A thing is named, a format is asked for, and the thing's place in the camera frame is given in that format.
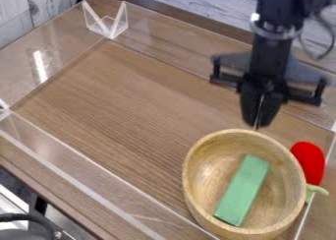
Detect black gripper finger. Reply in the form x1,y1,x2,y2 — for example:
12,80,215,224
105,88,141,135
260,83,284,127
240,81,264,126

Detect black cable under table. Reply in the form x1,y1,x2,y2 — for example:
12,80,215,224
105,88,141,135
0,212,60,240

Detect black metal table bracket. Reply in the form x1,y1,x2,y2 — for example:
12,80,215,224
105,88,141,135
27,194,76,240

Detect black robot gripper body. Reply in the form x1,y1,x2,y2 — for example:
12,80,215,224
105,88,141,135
209,35,328,106

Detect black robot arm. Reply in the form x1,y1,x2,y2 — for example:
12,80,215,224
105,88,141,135
209,0,336,129

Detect brown wooden bowl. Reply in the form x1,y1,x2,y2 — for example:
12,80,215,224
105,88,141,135
183,129,305,240

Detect red plush strawberry toy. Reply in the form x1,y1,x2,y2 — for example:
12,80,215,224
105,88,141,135
291,141,329,203

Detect clear acrylic corner bracket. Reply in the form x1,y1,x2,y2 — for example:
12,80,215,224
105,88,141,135
81,1,128,39

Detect green rectangular block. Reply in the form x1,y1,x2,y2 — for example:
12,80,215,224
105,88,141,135
212,154,271,227

